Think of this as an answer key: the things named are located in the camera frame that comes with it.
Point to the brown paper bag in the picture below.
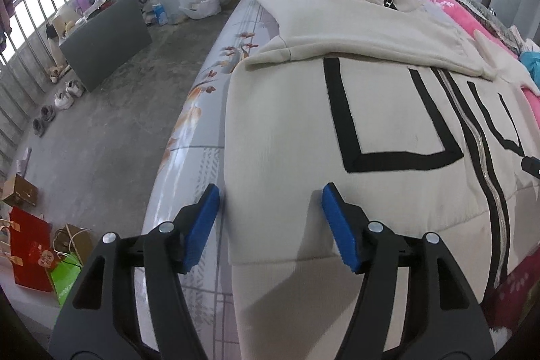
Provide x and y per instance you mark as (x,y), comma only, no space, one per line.
(74,240)

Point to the grey slippers pair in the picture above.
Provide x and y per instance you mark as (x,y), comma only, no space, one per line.
(47,114)

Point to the cream coat with black trim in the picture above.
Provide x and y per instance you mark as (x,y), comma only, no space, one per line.
(397,137)

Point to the metal window railing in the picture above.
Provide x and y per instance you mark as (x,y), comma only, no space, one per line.
(25,65)

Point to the grey patterned quilt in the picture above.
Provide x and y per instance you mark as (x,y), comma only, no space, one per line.
(492,24)

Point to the red gift bag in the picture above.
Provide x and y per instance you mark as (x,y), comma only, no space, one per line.
(30,250)

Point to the floral grey bed sheet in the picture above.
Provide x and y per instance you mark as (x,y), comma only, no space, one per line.
(295,300)

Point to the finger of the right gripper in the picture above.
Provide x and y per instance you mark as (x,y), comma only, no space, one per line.
(531,165)

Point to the green shopping bag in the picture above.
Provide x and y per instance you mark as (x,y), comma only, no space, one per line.
(64,275)

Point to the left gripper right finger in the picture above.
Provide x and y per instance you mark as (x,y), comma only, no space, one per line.
(443,319)

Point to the pink floral blanket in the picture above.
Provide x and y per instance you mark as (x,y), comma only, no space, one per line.
(499,124)

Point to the white plastic bag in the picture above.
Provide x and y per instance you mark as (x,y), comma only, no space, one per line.
(200,9)

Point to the blue cartoon blanket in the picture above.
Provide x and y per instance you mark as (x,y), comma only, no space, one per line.
(531,60)

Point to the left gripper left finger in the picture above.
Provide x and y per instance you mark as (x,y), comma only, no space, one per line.
(99,319)

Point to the white sneakers pair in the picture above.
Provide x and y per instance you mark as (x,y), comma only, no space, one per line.
(65,98)

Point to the brown cardboard box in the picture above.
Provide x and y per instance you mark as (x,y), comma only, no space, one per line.
(18,191)

